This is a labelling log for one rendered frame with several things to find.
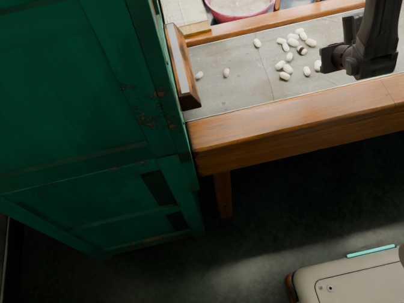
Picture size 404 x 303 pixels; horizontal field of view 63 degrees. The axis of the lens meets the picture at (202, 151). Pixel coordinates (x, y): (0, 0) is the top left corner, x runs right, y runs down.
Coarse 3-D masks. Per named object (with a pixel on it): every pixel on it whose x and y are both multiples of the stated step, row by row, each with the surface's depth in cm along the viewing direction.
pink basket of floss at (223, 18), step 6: (204, 0) 120; (210, 0) 126; (270, 0) 123; (270, 6) 118; (216, 12) 116; (258, 12) 114; (264, 12) 117; (216, 18) 122; (222, 18) 118; (228, 18) 116; (234, 18) 115; (240, 18) 115
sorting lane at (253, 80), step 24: (312, 24) 112; (336, 24) 111; (192, 48) 113; (216, 48) 112; (240, 48) 110; (264, 48) 109; (312, 48) 107; (216, 72) 106; (240, 72) 106; (264, 72) 105; (312, 72) 103; (336, 72) 102; (216, 96) 102; (240, 96) 101; (264, 96) 100; (288, 96) 99; (192, 120) 99
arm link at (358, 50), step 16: (368, 0) 58; (384, 0) 55; (400, 0) 55; (368, 16) 59; (384, 16) 57; (368, 32) 60; (384, 32) 59; (352, 48) 68; (368, 48) 62; (384, 48) 62; (368, 64) 64; (384, 64) 65
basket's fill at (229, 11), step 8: (216, 0) 125; (224, 0) 123; (232, 0) 124; (240, 0) 123; (248, 0) 123; (256, 0) 122; (264, 0) 123; (216, 8) 122; (224, 8) 122; (232, 8) 121; (240, 8) 121; (248, 8) 121; (256, 8) 120
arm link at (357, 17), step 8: (344, 16) 72; (352, 16) 68; (360, 16) 68; (344, 24) 71; (352, 24) 69; (360, 24) 68; (344, 32) 72; (352, 32) 70; (344, 40) 73; (352, 40) 69; (352, 64) 66; (352, 72) 67
